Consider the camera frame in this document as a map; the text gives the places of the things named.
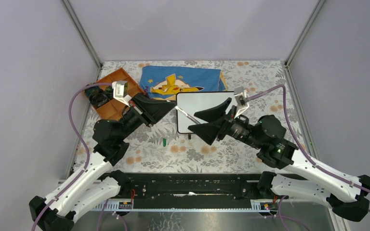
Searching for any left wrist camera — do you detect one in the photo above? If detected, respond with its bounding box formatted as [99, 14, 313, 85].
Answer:
[111, 80, 132, 107]

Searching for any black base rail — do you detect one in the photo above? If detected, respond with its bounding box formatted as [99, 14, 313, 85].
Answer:
[111, 173, 280, 213]

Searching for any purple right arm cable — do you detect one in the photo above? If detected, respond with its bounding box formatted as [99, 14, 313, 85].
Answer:
[245, 85, 370, 213]

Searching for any dark rolled fabric back left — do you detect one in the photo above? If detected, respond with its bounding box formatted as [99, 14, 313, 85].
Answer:
[84, 86, 101, 98]

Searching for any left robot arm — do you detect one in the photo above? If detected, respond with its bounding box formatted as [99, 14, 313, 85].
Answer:
[29, 93, 177, 231]

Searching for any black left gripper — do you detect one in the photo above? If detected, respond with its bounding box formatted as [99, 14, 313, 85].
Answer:
[118, 93, 176, 141]

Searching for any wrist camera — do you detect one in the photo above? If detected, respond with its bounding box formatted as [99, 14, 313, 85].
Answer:
[234, 87, 249, 117]
[111, 80, 132, 107]

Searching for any dark rolled fabric front left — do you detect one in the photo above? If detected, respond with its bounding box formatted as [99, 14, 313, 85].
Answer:
[89, 93, 110, 109]

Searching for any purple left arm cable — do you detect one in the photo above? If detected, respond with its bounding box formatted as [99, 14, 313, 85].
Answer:
[31, 83, 114, 231]

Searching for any blue Pikachu cloth bag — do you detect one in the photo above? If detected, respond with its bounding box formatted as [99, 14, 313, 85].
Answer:
[139, 65, 227, 101]

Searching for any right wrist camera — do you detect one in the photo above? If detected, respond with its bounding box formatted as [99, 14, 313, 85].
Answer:
[234, 87, 249, 117]

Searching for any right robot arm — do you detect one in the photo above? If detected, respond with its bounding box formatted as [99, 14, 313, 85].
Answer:
[188, 99, 370, 222]

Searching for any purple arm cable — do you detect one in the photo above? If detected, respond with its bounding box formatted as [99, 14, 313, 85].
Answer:
[31, 83, 114, 231]
[245, 85, 370, 213]

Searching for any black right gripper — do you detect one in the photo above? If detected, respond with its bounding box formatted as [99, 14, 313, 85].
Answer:
[187, 97, 264, 149]

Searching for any white whiteboard black frame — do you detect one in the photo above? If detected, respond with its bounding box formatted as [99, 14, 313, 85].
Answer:
[176, 91, 237, 134]

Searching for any dark green rolled fabric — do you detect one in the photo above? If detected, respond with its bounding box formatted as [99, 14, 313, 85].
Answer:
[104, 86, 114, 100]

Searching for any wooden compartment tray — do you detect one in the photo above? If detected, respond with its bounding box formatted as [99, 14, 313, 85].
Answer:
[83, 68, 145, 120]

